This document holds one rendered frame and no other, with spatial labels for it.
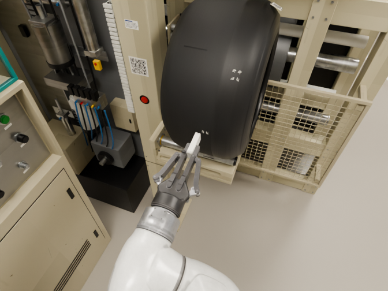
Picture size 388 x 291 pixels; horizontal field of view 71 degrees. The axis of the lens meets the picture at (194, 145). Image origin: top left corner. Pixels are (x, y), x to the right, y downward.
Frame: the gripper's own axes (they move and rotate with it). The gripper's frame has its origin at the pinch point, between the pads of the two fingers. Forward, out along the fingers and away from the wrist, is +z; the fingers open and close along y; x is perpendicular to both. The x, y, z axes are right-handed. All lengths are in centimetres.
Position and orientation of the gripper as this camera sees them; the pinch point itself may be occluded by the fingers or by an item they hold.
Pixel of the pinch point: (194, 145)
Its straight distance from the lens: 75.2
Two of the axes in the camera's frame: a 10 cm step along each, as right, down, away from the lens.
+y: -9.4, -2.7, 2.3
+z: 3.5, -7.9, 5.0
